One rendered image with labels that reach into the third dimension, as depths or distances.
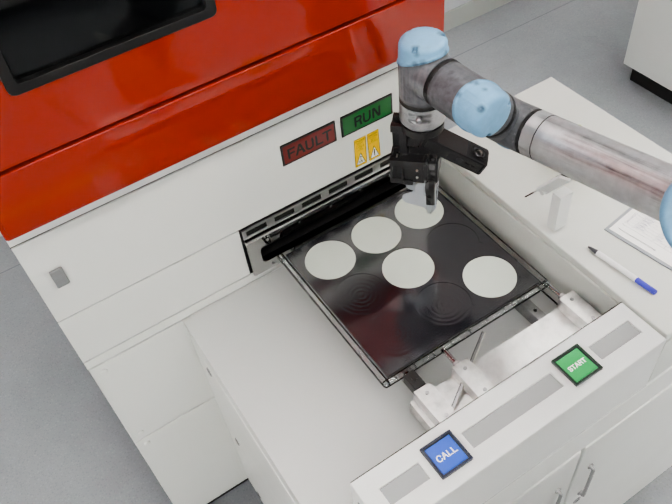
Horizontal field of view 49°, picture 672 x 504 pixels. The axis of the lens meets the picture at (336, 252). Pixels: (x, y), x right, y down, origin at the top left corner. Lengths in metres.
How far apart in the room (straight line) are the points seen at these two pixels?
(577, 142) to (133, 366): 0.94
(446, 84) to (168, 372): 0.86
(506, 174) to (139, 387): 0.86
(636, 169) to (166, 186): 0.73
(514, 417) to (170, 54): 0.73
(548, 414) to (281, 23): 0.71
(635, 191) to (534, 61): 2.48
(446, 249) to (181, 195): 0.51
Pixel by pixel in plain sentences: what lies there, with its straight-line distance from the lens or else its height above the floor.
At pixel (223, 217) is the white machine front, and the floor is 1.03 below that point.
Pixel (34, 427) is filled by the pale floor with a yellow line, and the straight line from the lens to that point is 2.51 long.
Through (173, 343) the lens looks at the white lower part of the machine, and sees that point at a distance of 1.53.
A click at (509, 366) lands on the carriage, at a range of 1.30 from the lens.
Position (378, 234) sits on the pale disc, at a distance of 1.46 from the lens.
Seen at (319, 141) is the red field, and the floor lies 1.09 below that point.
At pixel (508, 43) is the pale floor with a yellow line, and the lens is 3.63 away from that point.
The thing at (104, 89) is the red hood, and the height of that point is 1.40.
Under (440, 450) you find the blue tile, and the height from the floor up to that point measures 0.96.
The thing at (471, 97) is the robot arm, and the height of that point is 1.34.
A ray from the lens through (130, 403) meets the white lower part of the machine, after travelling 1.62.
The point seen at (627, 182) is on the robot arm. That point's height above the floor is 1.26.
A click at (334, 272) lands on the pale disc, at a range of 1.40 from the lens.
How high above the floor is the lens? 1.97
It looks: 48 degrees down
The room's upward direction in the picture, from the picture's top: 7 degrees counter-clockwise
